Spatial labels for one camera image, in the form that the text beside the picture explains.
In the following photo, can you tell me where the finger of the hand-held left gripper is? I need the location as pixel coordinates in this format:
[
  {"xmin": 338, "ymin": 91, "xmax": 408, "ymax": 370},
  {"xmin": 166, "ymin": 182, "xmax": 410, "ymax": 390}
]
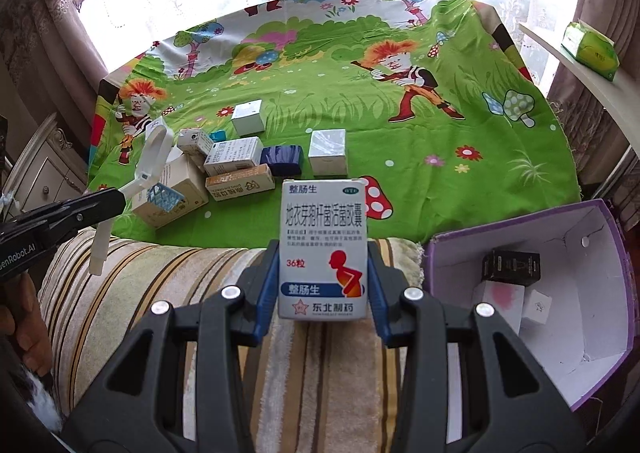
[{"xmin": 30, "ymin": 187, "xmax": 127, "ymax": 246}]

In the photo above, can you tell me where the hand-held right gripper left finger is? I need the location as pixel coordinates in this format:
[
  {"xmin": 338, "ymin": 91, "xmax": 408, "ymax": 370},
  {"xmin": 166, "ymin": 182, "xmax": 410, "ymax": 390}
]
[{"xmin": 60, "ymin": 239, "xmax": 281, "ymax": 453}]

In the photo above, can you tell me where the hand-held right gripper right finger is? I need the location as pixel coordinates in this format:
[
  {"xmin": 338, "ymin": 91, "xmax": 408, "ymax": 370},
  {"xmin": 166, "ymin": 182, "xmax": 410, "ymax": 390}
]
[{"xmin": 366, "ymin": 239, "xmax": 591, "ymax": 453}]

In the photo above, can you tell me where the white plastic folding device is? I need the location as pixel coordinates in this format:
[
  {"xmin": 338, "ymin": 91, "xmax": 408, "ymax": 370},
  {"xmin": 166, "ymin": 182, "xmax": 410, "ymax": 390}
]
[{"xmin": 89, "ymin": 124, "xmax": 183, "ymax": 276}]

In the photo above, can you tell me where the white blue medicine box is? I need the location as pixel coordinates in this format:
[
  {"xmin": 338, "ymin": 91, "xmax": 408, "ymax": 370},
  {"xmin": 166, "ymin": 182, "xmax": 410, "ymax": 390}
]
[{"xmin": 278, "ymin": 177, "xmax": 371, "ymax": 321}]

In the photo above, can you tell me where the beige box with brown band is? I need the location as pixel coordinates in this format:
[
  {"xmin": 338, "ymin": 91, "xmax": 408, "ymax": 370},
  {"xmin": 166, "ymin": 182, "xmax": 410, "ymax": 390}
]
[{"xmin": 205, "ymin": 164, "xmax": 276, "ymax": 202}]

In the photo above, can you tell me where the dark blue box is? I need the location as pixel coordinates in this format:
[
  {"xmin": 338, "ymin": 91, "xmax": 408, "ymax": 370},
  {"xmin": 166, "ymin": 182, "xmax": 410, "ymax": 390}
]
[{"xmin": 260, "ymin": 145, "xmax": 305, "ymax": 179}]

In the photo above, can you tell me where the white box with blue side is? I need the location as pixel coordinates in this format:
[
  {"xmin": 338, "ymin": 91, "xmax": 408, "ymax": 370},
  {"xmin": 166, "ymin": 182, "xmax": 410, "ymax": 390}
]
[{"xmin": 203, "ymin": 136, "xmax": 264, "ymax": 178}]

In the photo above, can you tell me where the purple cardboard box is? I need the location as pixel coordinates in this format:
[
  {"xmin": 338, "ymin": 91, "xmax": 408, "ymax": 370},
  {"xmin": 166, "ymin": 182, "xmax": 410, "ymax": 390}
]
[{"xmin": 422, "ymin": 198, "xmax": 632, "ymax": 411}]

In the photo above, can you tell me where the person's left hand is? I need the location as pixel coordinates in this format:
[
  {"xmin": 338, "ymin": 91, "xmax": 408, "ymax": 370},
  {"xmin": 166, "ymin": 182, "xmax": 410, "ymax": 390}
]
[{"xmin": 12, "ymin": 275, "xmax": 53, "ymax": 376}]

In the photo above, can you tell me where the white carved cabinet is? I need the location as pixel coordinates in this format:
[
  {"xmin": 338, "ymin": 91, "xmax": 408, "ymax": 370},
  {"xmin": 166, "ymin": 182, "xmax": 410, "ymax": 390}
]
[{"xmin": 0, "ymin": 112, "xmax": 90, "ymax": 206}]

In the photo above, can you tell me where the beige striped plush cushion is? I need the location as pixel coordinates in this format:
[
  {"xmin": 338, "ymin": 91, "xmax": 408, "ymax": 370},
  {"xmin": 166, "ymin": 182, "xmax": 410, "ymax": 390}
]
[{"xmin": 37, "ymin": 228, "xmax": 426, "ymax": 453}]

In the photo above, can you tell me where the large cream box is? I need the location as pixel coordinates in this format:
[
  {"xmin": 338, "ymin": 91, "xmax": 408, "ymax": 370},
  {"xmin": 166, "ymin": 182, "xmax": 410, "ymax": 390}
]
[{"xmin": 131, "ymin": 154, "xmax": 209, "ymax": 229}]

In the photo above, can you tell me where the white box with pink stain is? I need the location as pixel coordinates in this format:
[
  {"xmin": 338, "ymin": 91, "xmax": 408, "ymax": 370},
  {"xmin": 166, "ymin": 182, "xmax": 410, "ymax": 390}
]
[{"xmin": 471, "ymin": 280, "xmax": 526, "ymax": 336}]

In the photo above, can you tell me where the small white box black dot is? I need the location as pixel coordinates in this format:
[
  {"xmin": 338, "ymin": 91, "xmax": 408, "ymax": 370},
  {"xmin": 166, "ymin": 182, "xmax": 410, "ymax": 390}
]
[{"xmin": 176, "ymin": 128, "xmax": 211, "ymax": 157}]

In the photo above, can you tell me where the silver white box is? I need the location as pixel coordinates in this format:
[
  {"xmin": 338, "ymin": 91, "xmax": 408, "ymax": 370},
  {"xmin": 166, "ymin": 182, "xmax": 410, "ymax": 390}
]
[{"xmin": 308, "ymin": 129, "xmax": 347, "ymax": 178}]

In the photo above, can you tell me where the small plain white box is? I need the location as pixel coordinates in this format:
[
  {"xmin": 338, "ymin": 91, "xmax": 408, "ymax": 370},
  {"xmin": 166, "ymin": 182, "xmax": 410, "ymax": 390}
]
[{"xmin": 520, "ymin": 289, "xmax": 554, "ymax": 332}]

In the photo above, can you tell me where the white cube box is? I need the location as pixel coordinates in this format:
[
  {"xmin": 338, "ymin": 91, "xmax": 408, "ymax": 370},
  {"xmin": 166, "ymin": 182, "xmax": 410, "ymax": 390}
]
[{"xmin": 231, "ymin": 100, "xmax": 264, "ymax": 137}]

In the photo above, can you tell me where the brown patterned curtain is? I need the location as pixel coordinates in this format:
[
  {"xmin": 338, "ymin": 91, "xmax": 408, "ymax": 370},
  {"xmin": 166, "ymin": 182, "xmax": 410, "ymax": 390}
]
[
  {"xmin": 545, "ymin": 0, "xmax": 640, "ymax": 214},
  {"xmin": 0, "ymin": 0, "xmax": 108, "ymax": 99}
]

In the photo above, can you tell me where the green cartoon printed blanket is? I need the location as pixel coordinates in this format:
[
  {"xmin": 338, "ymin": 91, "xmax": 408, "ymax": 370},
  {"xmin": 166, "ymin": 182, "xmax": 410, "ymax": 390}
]
[{"xmin": 87, "ymin": 0, "xmax": 583, "ymax": 246}]

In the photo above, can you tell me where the white curved desk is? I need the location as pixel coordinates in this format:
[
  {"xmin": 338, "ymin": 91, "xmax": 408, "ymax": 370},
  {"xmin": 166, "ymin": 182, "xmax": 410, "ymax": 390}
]
[{"xmin": 517, "ymin": 22, "xmax": 640, "ymax": 134}]

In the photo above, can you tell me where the green tissue pack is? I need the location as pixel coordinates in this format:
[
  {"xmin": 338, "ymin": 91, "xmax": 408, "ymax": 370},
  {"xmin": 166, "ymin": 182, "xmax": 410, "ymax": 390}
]
[{"xmin": 560, "ymin": 20, "xmax": 620, "ymax": 81}]

